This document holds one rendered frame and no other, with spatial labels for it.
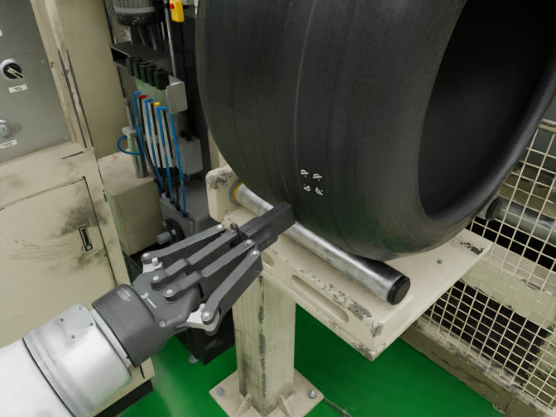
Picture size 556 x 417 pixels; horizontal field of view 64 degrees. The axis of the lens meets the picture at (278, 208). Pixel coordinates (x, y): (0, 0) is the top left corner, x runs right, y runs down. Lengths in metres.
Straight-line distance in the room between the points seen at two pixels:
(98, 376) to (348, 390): 1.25
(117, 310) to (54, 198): 0.63
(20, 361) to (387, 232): 0.37
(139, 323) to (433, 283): 0.52
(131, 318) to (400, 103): 0.30
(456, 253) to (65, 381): 0.68
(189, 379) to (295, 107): 1.32
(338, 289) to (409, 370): 1.04
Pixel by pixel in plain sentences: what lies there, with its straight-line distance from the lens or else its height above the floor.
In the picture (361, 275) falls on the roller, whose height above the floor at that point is 0.91.
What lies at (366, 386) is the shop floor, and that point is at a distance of 1.62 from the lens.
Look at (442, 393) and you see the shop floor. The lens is 1.67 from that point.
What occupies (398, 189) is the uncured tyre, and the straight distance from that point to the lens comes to 0.46.
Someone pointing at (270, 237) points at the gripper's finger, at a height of 1.03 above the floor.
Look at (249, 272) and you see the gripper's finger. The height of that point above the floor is 1.02.
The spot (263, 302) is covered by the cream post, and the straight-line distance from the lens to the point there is 1.10.
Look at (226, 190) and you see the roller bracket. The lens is 0.79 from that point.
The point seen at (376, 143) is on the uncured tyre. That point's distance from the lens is 0.41.
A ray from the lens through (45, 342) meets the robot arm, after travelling 0.43.
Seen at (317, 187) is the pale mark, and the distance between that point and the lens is 0.45.
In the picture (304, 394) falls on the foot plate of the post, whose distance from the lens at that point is 1.57.
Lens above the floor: 1.34
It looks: 36 degrees down
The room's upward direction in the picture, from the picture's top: straight up
